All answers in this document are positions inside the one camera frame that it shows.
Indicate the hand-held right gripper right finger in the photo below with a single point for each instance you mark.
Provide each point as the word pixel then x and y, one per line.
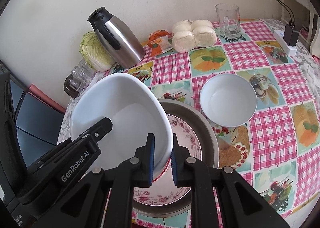
pixel 174 165

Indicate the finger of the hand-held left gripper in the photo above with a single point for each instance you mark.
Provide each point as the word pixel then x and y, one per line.
pixel 100 128

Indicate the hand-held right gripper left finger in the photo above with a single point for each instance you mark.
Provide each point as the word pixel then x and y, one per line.
pixel 150 158

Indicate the red rimmed white bowl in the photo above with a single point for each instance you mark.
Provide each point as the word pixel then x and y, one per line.
pixel 120 108

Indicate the floral rimmed white plate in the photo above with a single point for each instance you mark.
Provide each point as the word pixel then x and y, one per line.
pixel 185 138

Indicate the stainless steel pan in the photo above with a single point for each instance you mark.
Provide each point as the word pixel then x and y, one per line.
pixel 203 130

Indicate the large pale blue bowl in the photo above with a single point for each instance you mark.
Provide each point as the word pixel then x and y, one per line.
pixel 227 100

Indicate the dark blue panel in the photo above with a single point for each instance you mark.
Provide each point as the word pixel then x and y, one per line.
pixel 37 123

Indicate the glass jar with dark contents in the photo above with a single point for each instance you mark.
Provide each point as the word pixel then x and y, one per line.
pixel 71 86

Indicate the clear glass jar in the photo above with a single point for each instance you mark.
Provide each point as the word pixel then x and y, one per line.
pixel 86 73

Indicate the reddish brown board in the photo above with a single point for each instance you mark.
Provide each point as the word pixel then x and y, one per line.
pixel 45 96

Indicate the napa cabbage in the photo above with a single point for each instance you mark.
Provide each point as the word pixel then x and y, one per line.
pixel 92 50

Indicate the stainless steel thermos jug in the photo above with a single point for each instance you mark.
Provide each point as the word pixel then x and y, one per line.
pixel 120 43

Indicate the orange snack packet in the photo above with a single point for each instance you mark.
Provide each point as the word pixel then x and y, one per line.
pixel 160 45

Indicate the bag of white steamed buns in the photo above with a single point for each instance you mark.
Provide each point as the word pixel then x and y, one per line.
pixel 192 36

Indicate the clear glass mug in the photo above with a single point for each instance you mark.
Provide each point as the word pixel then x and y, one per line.
pixel 228 28

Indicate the white power strip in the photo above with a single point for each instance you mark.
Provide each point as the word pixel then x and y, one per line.
pixel 290 50

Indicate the black charger block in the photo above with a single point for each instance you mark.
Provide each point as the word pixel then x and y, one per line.
pixel 291 35

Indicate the white cutout shelf unit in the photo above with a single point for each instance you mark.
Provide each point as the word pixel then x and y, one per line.
pixel 314 30

